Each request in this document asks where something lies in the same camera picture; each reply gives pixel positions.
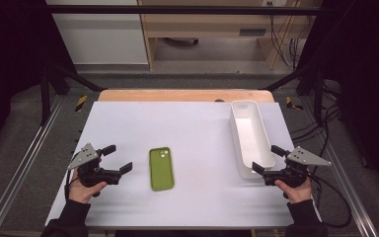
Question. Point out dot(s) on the green phone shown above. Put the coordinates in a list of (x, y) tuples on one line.
[(161, 169)]

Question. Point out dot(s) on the person's left hand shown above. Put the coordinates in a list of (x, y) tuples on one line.
[(84, 192)]

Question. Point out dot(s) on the black curtain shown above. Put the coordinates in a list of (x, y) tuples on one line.
[(365, 82), (10, 65)]

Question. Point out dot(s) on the black frame strut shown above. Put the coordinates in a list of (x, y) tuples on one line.
[(317, 95), (46, 95)]

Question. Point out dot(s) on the yellow black tape strip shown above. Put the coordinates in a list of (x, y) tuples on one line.
[(291, 103), (81, 103)]

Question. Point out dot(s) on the black horizontal frame bar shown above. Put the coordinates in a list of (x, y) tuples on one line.
[(177, 9)]

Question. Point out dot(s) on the wooden desk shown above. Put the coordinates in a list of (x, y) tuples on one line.
[(210, 24)]

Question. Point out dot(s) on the white plastic bin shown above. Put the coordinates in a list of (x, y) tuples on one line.
[(251, 138)]

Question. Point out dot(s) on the white cabinet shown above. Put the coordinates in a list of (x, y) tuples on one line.
[(102, 39)]

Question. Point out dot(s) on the aluminium rail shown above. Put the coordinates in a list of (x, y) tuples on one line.
[(342, 174), (23, 168)]

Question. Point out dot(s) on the wooden table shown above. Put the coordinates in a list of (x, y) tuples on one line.
[(177, 95)]

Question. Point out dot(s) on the person's right hand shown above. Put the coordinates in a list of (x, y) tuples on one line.
[(297, 192)]

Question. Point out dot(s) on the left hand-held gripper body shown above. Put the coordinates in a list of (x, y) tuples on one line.
[(95, 176)]

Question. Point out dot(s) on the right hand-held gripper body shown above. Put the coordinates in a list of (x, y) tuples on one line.
[(291, 173)]

